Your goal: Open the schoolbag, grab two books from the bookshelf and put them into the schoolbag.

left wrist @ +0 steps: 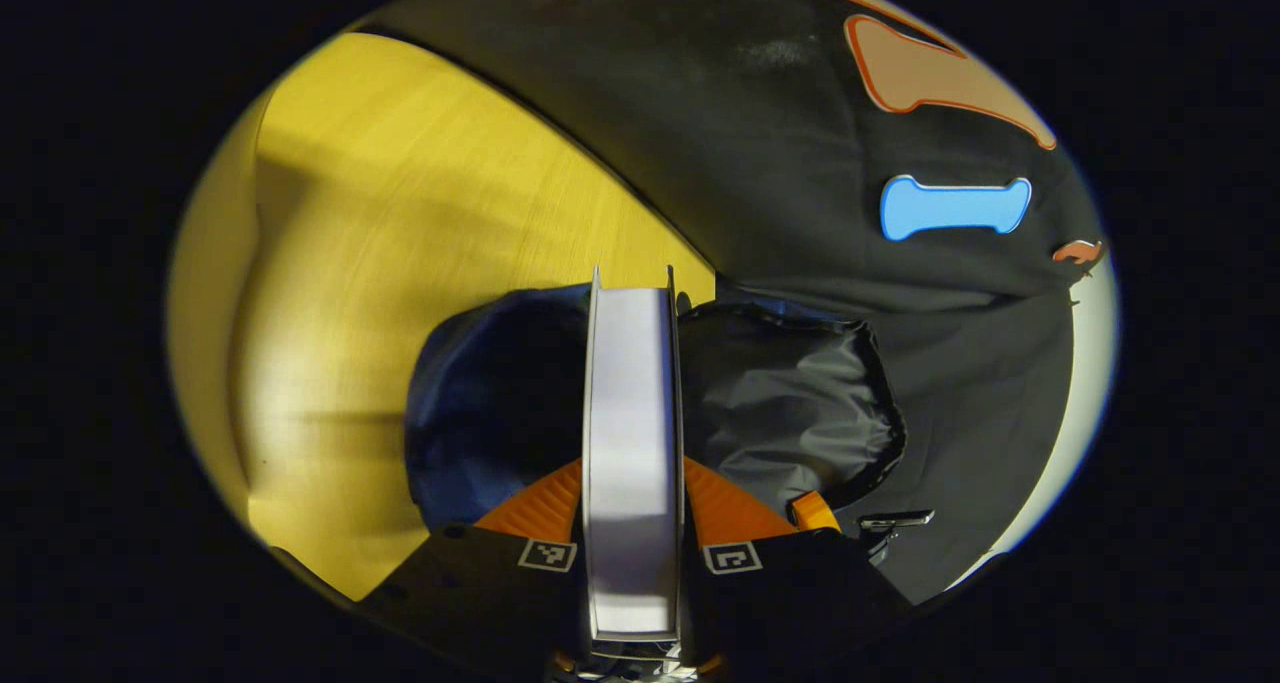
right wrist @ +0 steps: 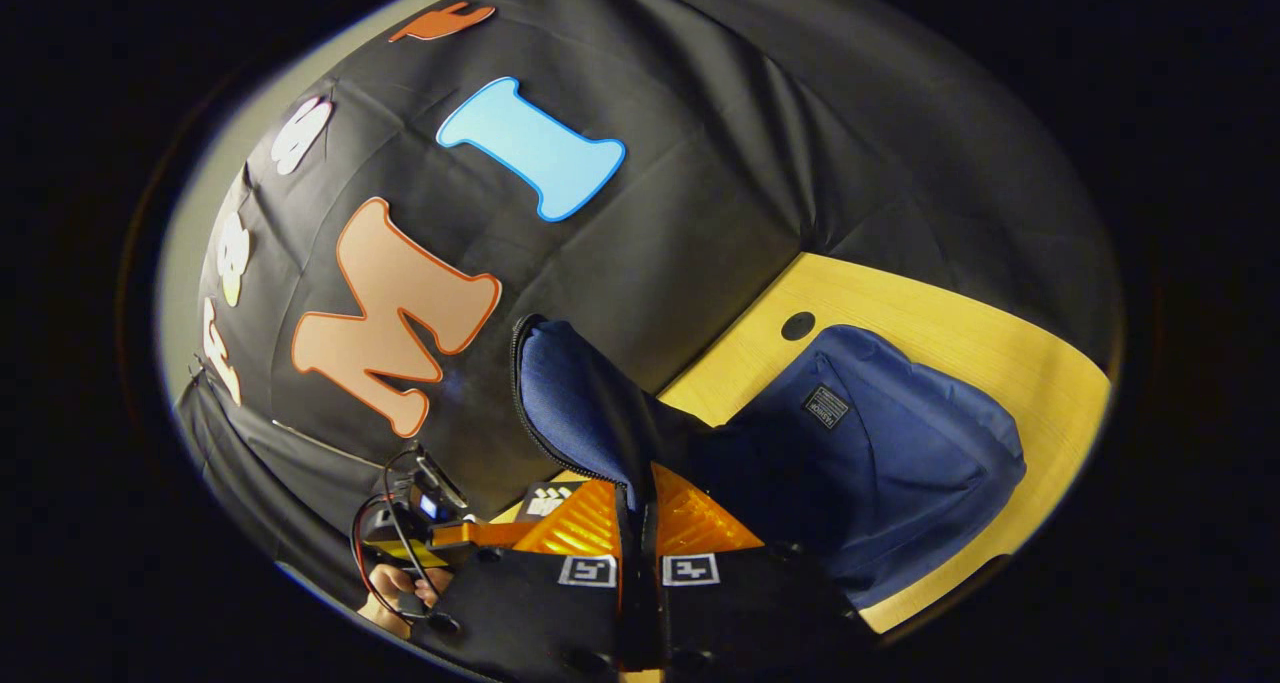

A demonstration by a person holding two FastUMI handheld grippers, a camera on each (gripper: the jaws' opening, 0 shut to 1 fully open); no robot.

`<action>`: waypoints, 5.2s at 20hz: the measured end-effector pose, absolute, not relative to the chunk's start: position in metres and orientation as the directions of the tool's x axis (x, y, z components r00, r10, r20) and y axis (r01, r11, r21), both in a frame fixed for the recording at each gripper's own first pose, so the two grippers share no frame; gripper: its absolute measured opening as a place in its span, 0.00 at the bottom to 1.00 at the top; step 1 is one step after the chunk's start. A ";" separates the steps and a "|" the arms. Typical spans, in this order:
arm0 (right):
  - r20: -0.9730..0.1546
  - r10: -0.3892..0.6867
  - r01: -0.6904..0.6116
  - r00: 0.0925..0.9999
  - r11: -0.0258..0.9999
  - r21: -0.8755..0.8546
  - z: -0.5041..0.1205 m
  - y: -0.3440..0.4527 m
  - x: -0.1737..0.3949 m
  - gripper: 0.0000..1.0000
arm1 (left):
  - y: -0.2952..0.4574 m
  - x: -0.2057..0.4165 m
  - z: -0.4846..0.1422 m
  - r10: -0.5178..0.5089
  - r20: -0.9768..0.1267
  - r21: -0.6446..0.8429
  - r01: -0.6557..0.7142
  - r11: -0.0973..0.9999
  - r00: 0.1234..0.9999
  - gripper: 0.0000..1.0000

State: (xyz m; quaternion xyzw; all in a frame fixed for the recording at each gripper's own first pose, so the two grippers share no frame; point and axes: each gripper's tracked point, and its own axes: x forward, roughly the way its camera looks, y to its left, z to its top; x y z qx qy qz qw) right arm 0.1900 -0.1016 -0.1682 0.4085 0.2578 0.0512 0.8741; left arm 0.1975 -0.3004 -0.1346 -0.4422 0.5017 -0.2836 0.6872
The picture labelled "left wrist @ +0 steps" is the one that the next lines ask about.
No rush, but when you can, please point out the dark grey book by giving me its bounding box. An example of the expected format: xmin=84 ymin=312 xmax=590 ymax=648
xmin=582 ymin=266 xmax=687 ymax=644

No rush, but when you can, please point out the blue schoolbag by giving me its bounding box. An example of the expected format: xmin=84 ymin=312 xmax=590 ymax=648
xmin=405 ymin=283 xmax=909 ymax=539

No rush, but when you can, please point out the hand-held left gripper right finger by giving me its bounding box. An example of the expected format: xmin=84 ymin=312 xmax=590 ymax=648
xmin=683 ymin=455 xmax=916 ymax=679

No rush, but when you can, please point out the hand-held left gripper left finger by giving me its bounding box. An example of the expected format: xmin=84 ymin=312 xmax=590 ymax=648
xmin=355 ymin=456 xmax=593 ymax=683

